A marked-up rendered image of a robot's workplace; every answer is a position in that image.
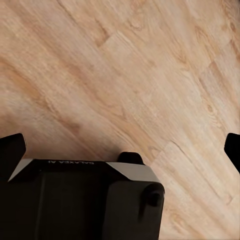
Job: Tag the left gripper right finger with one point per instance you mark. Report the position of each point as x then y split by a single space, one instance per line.
232 149

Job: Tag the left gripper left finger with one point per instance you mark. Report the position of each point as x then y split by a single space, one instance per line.
12 150

